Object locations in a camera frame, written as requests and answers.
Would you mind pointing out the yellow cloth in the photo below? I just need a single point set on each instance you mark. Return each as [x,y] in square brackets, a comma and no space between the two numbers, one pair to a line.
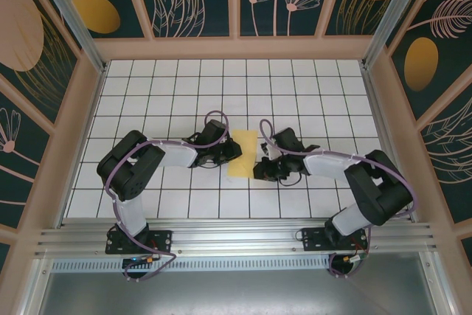
[245,141]

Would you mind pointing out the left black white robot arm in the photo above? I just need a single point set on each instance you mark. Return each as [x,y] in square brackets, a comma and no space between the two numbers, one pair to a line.
[129,167]

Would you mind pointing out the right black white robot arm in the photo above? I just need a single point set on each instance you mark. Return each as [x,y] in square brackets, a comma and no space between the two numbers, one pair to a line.
[380,189]

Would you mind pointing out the grey metal sheet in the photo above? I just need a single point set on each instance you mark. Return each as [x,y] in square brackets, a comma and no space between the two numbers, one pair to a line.
[236,293]

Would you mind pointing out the small black circuit board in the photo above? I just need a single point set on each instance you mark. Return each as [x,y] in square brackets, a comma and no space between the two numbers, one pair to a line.
[132,261]

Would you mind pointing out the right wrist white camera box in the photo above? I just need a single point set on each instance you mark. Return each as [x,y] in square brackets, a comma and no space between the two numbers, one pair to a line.
[273,152]

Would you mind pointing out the long aluminium base rail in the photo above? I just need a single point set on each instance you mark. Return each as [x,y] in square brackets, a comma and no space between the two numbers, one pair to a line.
[236,235]

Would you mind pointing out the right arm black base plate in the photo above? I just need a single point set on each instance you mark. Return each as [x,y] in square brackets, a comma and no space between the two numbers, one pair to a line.
[313,241]

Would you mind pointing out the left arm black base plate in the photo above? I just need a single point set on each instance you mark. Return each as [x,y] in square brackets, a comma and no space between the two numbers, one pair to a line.
[162,241]

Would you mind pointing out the aluminium corner post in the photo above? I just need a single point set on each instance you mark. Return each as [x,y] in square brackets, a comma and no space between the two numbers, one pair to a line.
[391,12]
[70,16]

